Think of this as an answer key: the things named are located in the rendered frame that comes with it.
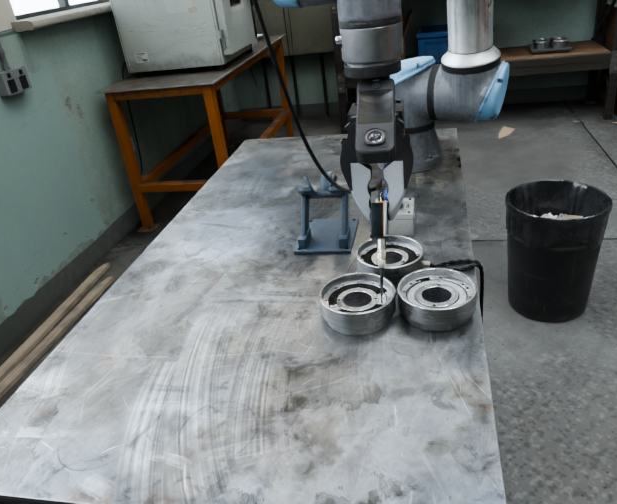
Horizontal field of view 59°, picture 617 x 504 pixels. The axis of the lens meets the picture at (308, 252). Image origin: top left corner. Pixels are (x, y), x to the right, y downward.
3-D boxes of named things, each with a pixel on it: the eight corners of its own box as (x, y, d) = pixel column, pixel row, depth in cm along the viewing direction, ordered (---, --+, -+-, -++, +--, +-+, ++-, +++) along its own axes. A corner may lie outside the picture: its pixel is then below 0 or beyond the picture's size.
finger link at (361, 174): (375, 206, 82) (377, 146, 77) (372, 224, 77) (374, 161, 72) (354, 205, 82) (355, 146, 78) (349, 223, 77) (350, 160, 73)
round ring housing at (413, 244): (352, 290, 84) (349, 267, 82) (363, 256, 93) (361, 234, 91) (422, 292, 81) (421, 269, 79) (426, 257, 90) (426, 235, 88)
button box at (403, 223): (414, 237, 97) (413, 212, 94) (373, 237, 98) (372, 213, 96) (415, 217, 104) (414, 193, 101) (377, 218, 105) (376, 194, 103)
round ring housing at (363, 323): (343, 348, 72) (340, 323, 70) (310, 310, 81) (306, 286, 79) (411, 322, 75) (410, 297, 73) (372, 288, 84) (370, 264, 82)
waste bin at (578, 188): (606, 330, 190) (626, 218, 170) (504, 328, 198) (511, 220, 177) (583, 278, 219) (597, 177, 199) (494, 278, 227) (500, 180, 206)
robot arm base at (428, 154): (380, 152, 138) (378, 113, 133) (442, 149, 135) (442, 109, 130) (375, 174, 125) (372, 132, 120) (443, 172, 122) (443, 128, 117)
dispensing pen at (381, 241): (369, 300, 73) (369, 176, 75) (372, 300, 78) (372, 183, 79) (386, 300, 73) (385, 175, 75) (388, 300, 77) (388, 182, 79)
